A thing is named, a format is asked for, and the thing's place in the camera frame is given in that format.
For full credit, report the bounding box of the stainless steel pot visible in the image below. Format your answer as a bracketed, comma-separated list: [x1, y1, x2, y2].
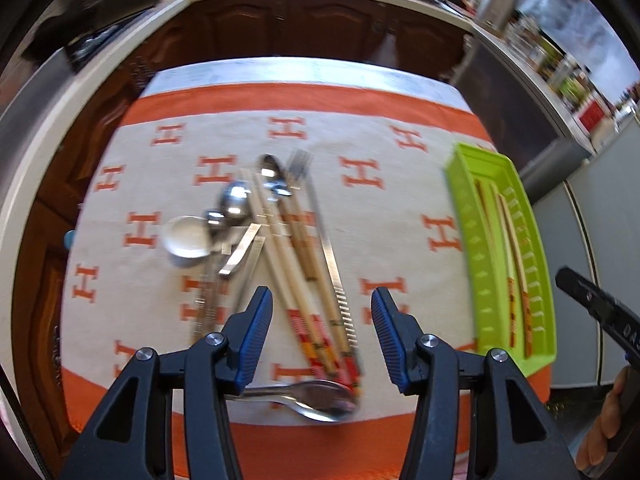
[477, 0, 518, 31]

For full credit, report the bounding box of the steel fork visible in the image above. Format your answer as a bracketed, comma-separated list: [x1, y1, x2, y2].
[218, 149, 314, 277]

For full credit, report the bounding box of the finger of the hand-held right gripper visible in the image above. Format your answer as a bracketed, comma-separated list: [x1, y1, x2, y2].
[556, 267, 640, 361]

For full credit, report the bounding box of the orange white printed blanket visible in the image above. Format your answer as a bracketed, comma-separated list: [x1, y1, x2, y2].
[59, 80, 556, 480]

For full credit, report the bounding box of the wooden handle steel spoon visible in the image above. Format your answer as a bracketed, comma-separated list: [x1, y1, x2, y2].
[256, 154, 321, 283]

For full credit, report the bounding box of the person's right hand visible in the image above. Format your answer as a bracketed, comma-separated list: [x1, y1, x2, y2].
[575, 366, 627, 471]

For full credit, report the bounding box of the black cooktop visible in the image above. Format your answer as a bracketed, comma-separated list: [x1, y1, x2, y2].
[25, 0, 158, 73]

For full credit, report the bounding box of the white ceramic spoon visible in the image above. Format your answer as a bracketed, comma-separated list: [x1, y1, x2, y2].
[161, 215, 221, 270]

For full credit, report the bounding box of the green plastic tray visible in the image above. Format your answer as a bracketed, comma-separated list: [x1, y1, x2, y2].
[445, 142, 558, 375]

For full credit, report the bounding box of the stainless steel panel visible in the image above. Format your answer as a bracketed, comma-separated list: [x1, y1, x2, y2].
[0, 47, 73, 211]

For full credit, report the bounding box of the red container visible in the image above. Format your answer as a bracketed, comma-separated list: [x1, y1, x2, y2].
[577, 99, 607, 132]

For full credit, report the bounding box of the steel utensil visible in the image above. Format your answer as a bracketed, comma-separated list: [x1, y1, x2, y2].
[232, 234, 267, 313]

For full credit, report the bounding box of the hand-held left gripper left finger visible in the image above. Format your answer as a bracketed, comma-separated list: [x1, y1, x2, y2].
[60, 286, 275, 480]

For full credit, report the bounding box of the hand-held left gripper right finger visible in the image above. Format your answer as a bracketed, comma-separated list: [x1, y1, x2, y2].
[371, 287, 581, 480]

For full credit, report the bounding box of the row of counter bottles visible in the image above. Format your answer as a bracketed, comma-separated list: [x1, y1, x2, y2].
[505, 10, 640, 126]

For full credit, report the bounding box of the bamboo chopstick patterned end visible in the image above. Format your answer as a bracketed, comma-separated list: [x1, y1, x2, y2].
[492, 182, 536, 348]
[287, 200, 362, 396]
[272, 195, 351, 386]
[250, 172, 336, 376]
[472, 177, 521, 348]
[240, 169, 321, 366]

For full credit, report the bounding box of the small steel spoon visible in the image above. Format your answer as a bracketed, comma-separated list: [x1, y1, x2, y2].
[192, 208, 227, 336]

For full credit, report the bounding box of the large steel spoon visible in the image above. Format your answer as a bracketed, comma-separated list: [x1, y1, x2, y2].
[225, 379, 359, 423]
[202, 181, 252, 336]

